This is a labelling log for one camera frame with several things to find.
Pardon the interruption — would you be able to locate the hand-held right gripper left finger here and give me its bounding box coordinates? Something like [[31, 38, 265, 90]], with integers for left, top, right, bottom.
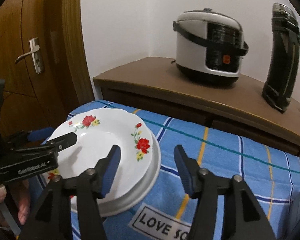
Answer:
[[19, 144, 121, 240]]

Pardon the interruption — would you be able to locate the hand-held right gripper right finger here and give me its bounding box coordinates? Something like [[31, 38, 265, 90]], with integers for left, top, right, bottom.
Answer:
[[174, 145, 277, 240]]

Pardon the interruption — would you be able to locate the silver black rice cooker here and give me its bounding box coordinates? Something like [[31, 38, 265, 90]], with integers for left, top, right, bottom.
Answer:
[[172, 8, 250, 88]]

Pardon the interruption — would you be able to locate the brown wooden cabinet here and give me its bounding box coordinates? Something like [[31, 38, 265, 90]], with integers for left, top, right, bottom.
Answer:
[[93, 56, 300, 160]]

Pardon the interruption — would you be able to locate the person's left hand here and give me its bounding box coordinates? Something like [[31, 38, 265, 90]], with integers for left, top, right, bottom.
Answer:
[[0, 180, 30, 230]]

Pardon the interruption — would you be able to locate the black thermos flask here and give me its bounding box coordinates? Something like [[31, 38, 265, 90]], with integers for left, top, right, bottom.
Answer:
[[262, 2, 300, 114]]

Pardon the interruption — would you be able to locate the blue plaid tablecloth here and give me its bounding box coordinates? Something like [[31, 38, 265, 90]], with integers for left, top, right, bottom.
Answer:
[[27, 100, 300, 240]]

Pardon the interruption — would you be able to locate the plain white plate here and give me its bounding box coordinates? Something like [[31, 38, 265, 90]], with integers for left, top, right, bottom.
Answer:
[[71, 130, 162, 217]]

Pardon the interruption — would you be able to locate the silver door handle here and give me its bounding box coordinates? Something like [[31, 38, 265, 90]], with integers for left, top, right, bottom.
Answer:
[[14, 37, 45, 75]]

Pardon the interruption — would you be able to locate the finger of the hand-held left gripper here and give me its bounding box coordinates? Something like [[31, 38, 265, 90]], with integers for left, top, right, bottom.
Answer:
[[5, 127, 54, 150], [44, 132, 78, 155]]

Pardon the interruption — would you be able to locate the brown wooden door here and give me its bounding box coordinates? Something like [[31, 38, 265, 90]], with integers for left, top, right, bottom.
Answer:
[[0, 0, 73, 143]]

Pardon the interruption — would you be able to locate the large floral white plate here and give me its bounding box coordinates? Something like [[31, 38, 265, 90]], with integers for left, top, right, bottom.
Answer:
[[41, 108, 155, 199]]

